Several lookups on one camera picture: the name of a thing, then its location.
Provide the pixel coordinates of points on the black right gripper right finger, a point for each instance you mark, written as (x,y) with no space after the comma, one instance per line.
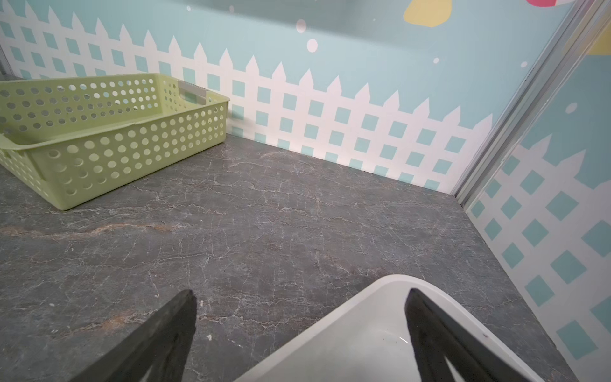
(441,343)

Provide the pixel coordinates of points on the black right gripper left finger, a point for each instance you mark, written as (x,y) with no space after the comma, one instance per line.
(156,351)

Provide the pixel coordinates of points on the white plastic tub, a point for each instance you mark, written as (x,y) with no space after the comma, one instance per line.
(367,339)

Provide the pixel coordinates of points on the green perforated plastic basket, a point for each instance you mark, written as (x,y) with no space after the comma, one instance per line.
(74,139)

